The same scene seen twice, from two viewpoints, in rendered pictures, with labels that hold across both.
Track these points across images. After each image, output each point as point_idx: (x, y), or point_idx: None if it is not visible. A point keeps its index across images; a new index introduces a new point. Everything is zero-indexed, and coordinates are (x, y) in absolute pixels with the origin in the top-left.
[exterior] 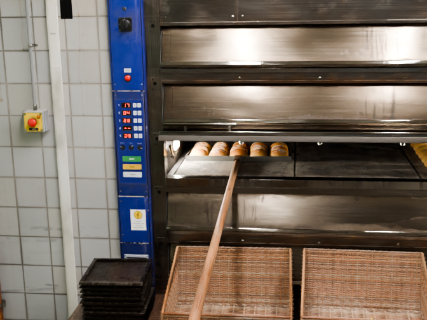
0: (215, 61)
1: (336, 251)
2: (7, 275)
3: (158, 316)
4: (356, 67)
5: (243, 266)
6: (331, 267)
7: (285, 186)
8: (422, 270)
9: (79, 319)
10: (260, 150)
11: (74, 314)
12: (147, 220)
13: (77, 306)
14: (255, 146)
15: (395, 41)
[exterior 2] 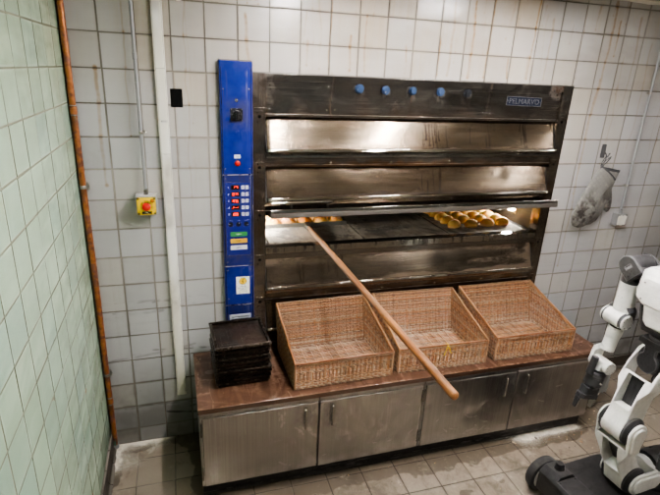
0: (312, 148)
1: (395, 292)
2: (114, 347)
3: (271, 363)
4: (417, 153)
5: (329, 312)
6: (392, 304)
7: (360, 247)
8: (455, 300)
9: (205, 378)
10: (321, 217)
11: (196, 374)
12: (250, 284)
13: (194, 366)
14: None
15: (445, 134)
